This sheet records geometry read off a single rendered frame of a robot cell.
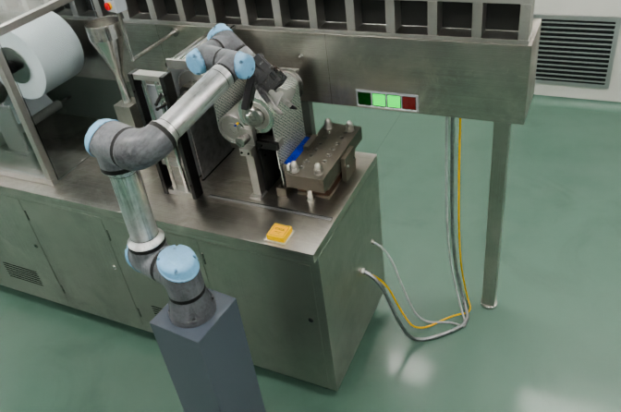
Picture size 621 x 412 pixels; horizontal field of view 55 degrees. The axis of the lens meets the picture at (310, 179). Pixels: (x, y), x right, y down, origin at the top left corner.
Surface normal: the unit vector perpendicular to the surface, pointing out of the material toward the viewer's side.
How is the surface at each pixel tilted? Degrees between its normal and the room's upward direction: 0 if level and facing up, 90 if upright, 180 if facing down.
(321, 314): 90
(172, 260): 7
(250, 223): 0
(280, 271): 90
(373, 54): 90
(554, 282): 0
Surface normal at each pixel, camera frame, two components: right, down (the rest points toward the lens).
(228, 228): -0.11, -0.82
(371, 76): -0.41, 0.56
